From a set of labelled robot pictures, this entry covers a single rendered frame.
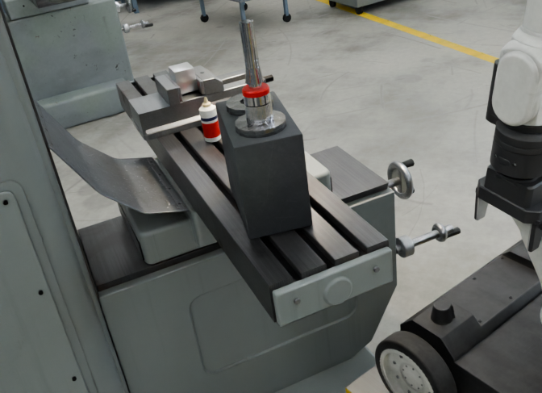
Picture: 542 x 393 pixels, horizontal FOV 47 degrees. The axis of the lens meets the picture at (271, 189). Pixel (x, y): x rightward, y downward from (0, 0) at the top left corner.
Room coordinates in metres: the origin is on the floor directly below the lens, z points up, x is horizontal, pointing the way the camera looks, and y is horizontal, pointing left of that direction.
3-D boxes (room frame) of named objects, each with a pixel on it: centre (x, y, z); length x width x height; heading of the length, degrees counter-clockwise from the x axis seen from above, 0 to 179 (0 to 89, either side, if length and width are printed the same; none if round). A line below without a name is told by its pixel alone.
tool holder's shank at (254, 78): (1.01, 0.00, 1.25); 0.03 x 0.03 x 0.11
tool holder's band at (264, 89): (1.01, 0.00, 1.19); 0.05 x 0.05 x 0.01
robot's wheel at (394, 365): (0.97, -0.25, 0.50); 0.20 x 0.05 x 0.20; 33
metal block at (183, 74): (1.56, 0.18, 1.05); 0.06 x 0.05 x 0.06; 20
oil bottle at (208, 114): (1.39, 0.12, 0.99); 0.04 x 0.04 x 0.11
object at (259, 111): (1.01, 0.00, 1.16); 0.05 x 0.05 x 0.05
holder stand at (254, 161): (1.06, 0.01, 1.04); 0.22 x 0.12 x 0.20; 9
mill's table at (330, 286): (1.40, 0.12, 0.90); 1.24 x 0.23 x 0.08; 20
